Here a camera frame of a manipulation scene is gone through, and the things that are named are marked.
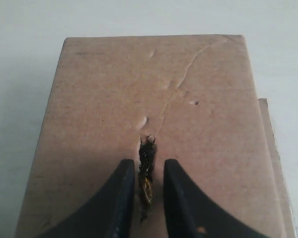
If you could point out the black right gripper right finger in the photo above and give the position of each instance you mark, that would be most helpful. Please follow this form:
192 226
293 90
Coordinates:
190 213

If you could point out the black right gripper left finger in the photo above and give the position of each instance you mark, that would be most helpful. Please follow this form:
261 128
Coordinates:
107 214

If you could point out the gold coin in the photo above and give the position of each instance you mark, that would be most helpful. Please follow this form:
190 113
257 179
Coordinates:
147 155

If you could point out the brown cardboard slotted box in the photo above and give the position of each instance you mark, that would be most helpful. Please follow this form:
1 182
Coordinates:
194 93

